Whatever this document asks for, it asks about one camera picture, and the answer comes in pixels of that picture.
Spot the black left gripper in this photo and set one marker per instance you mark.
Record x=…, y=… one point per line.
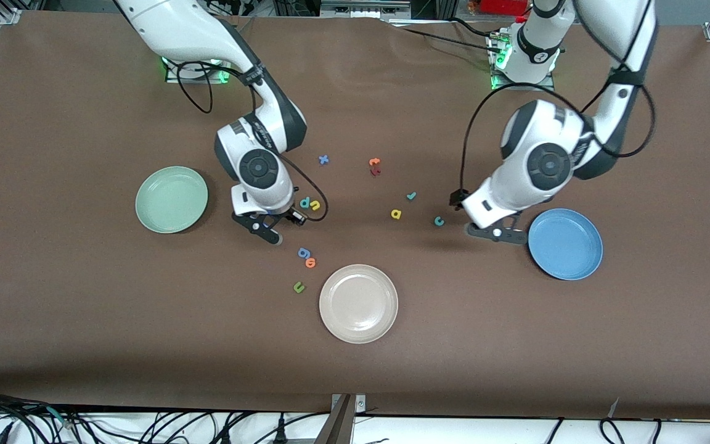
x=455, y=198

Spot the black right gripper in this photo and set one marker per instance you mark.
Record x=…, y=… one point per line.
x=283, y=214

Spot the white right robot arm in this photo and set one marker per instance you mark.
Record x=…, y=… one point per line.
x=195, y=31

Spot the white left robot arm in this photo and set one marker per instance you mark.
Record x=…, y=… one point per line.
x=518, y=185

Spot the blue foam letter g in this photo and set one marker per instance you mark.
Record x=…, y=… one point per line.
x=303, y=252

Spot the green foam letter u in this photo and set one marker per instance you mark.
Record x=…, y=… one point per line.
x=298, y=287

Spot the beige plate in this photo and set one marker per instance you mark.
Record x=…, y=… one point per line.
x=359, y=303

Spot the blue plate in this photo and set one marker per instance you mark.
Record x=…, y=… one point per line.
x=567, y=246

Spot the green plate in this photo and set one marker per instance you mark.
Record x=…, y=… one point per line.
x=171, y=200

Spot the red box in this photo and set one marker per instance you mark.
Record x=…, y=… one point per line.
x=503, y=6

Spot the grey metal equipment box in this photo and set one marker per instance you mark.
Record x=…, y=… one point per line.
x=364, y=7

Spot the black power plug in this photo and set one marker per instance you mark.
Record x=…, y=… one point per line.
x=280, y=431

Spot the white paper tag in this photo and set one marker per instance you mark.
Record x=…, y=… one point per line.
x=614, y=407

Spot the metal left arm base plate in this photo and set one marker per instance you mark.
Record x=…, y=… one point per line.
x=546, y=88

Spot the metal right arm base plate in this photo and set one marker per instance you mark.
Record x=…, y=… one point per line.
x=173, y=77

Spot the metal table bracket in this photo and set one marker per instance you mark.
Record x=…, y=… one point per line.
x=342, y=425

